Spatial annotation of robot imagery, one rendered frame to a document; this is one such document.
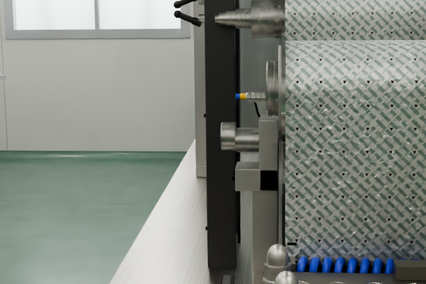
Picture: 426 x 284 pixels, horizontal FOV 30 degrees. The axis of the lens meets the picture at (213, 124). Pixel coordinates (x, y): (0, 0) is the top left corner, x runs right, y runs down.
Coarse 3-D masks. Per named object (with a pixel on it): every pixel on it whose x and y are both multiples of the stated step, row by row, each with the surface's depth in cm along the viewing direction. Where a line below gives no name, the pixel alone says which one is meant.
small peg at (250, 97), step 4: (248, 92) 108; (252, 92) 108; (260, 92) 108; (264, 92) 108; (248, 96) 108; (252, 96) 108; (256, 96) 108; (260, 96) 108; (264, 96) 108; (248, 100) 108; (252, 100) 108; (256, 100) 108; (260, 100) 108; (264, 100) 108
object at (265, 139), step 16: (240, 128) 111; (256, 128) 111; (272, 128) 108; (240, 144) 110; (256, 144) 110; (272, 144) 109; (272, 160) 109; (240, 176) 110; (256, 176) 110; (272, 176) 109; (256, 192) 111; (272, 192) 111; (256, 208) 111; (272, 208) 111; (256, 224) 112; (272, 224) 111; (256, 240) 112; (272, 240) 112; (256, 256) 112
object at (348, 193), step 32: (288, 160) 101; (320, 160) 101; (352, 160) 101; (384, 160) 100; (416, 160) 100; (288, 192) 102; (320, 192) 102; (352, 192) 101; (384, 192) 101; (416, 192) 101; (288, 224) 103; (320, 224) 102; (352, 224) 102; (384, 224) 102; (416, 224) 101; (320, 256) 103; (352, 256) 103; (384, 256) 102; (416, 256) 102
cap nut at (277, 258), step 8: (272, 248) 96; (280, 248) 96; (272, 256) 96; (280, 256) 95; (288, 256) 96; (264, 264) 97; (272, 264) 96; (280, 264) 95; (288, 264) 96; (264, 272) 97; (272, 272) 96; (280, 272) 95; (264, 280) 96; (272, 280) 96
